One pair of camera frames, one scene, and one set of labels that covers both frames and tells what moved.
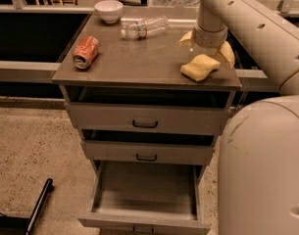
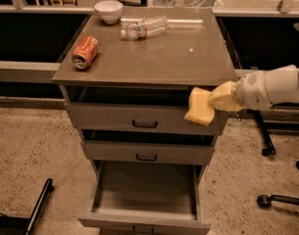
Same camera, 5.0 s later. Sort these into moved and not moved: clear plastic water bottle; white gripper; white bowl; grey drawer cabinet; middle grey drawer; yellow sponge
Moved: yellow sponge; white gripper
Not moved: white bowl; grey drawer cabinet; clear plastic water bottle; middle grey drawer
